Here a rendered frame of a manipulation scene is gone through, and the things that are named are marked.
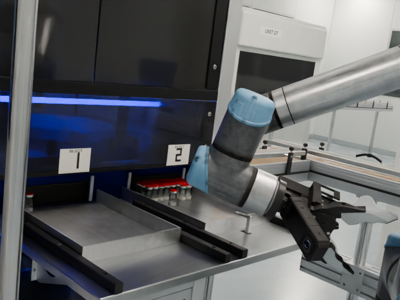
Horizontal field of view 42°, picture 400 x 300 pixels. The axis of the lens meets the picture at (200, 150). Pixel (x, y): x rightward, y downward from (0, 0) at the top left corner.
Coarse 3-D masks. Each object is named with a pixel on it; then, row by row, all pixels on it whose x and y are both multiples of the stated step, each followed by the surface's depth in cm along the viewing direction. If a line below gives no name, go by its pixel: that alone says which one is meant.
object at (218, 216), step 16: (128, 192) 145; (192, 192) 164; (160, 208) 136; (176, 208) 144; (192, 208) 146; (208, 208) 148; (224, 208) 150; (240, 208) 150; (208, 224) 125; (224, 224) 129; (240, 224) 134; (256, 224) 139
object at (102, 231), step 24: (96, 192) 142; (24, 216) 117; (48, 216) 125; (72, 216) 127; (96, 216) 129; (120, 216) 131; (144, 216) 127; (72, 240) 103; (96, 240) 113; (120, 240) 106; (144, 240) 111; (168, 240) 116
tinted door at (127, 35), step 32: (128, 0) 128; (160, 0) 134; (192, 0) 142; (128, 32) 130; (160, 32) 137; (192, 32) 145; (96, 64) 125; (128, 64) 132; (160, 64) 139; (192, 64) 147
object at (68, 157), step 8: (64, 152) 123; (72, 152) 124; (80, 152) 126; (88, 152) 127; (64, 160) 123; (72, 160) 125; (80, 160) 126; (88, 160) 128; (64, 168) 124; (72, 168) 125; (80, 168) 127; (88, 168) 128
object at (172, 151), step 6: (186, 144) 151; (168, 150) 146; (174, 150) 148; (186, 150) 151; (168, 156) 147; (174, 156) 148; (180, 156) 150; (186, 156) 152; (168, 162) 147; (174, 162) 149; (180, 162) 150; (186, 162) 152
